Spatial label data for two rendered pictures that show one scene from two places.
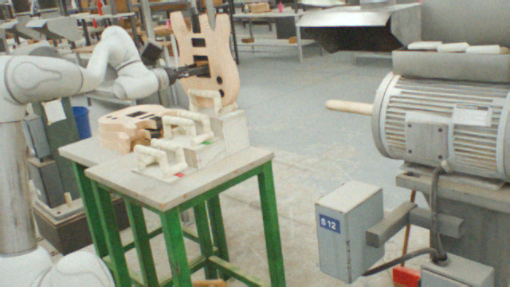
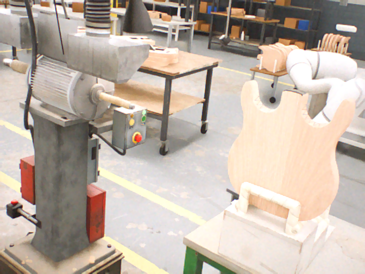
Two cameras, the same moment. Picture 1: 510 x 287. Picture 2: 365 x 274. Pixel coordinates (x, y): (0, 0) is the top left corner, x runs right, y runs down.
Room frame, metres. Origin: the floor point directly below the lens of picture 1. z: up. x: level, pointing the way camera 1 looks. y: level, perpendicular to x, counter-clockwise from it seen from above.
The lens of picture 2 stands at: (3.24, -0.34, 1.82)
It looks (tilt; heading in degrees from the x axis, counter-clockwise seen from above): 21 degrees down; 169
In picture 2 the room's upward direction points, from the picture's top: 6 degrees clockwise
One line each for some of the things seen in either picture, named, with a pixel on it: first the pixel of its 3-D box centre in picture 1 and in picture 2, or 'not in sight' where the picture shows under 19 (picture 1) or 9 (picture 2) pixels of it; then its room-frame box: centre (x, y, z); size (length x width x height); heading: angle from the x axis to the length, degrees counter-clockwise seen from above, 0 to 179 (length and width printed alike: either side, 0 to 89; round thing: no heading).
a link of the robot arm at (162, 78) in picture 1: (158, 79); not in sight; (1.91, 0.39, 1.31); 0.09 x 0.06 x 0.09; 46
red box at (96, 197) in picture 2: not in sight; (84, 204); (0.99, -0.42, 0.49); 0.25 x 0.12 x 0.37; 43
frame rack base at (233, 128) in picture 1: (215, 130); (266, 238); (2.09, 0.21, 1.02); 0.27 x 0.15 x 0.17; 47
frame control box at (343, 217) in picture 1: (379, 243); (117, 129); (1.05, -0.26, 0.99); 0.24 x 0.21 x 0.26; 43
